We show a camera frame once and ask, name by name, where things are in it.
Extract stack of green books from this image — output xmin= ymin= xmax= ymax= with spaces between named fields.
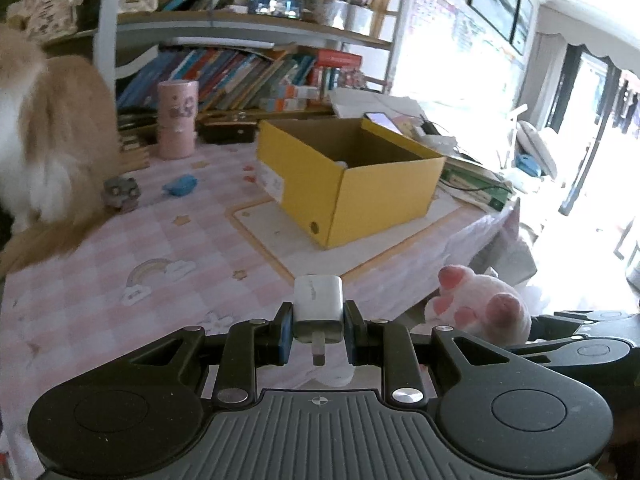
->
xmin=439 ymin=152 xmax=517 ymax=212

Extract small blue object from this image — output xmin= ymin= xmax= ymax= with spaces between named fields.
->
xmin=514 ymin=154 xmax=544 ymax=176

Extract row of leaning books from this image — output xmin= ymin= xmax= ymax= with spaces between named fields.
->
xmin=117 ymin=47 xmax=392 ymax=112

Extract pink paw plush toy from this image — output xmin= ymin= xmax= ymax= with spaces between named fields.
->
xmin=424 ymin=263 xmax=533 ymax=345

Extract white charger plug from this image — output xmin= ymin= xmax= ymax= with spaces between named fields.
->
xmin=292 ymin=274 xmax=345 ymax=366

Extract white paper gift bags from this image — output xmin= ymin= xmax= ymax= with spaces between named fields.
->
xmin=312 ymin=0 xmax=374 ymax=36

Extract pink cylindrical container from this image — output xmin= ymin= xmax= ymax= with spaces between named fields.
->
xmin=157 ymin=79 xmax=200 ymax=160

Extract small grey owl figure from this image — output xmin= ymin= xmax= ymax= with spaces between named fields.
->
xmin=101 ymin=174 xmax=141 ymax=211

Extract fluffy cream and white cat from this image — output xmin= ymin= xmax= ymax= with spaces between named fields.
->
xmin=0 ymin=24 xmax=124 ymax=274

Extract small blue toy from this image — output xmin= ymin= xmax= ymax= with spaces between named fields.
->
xmin=161 ymin=174 xmax=199 ymax=197

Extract yellow cardboard box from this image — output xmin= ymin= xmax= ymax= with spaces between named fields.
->
xmin=255 ymin=117 xmax=447 ymax=250

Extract smartphone with lit screen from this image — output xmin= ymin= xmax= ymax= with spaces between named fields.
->
xmin=363 ymin=111 xmax=404 ymax=136

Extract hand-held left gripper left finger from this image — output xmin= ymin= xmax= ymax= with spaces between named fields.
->
xmin=128 ymin=301 xmax=296 ymax=408

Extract wooden bookshelf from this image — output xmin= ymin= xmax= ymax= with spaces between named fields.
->
xmin=97 ymin=0 xmax=412 ymax=117

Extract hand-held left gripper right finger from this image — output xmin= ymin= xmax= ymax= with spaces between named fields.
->
xmin=344 ymin=300 xmax=507 ymax=407

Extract stack of white papers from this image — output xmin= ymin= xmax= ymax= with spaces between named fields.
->
xmin=327 ymin=87 xmax=427 ymax=124

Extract cream desk mat orange border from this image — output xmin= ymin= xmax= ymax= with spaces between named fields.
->
xmin=224 ymin=194 xmax=452 ymax=284

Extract orange and white small boxes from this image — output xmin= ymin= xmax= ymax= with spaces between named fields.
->
xmin=259 ymin=84 xmax=321 ymax=114

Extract floral cloth doll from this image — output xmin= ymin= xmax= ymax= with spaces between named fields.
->
xmin=4 ymin=0 xmax=86 ymax=44

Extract desktop with pink checked tablecloth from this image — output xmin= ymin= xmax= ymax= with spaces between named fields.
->
xmin=0 ymin=139 xmax=522 ymax=412

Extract white scalloped curtain valance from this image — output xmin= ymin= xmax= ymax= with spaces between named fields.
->
xmin=537 ymin=0 xmax=640 ymax=77

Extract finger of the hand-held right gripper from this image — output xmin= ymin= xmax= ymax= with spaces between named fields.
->
xmin=530 ymin=310 xmax=640 ymax=344
xmin=505 ymin=336 xmax=640 ymax=377

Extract pink wall poster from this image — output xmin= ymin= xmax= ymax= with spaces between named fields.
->
xmin=409 ymin=0 xmax=524 ymax=107

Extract stack of wooden blocks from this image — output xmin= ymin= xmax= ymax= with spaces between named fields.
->
xmin=117 ymin=119 xmax=151 ymax=171

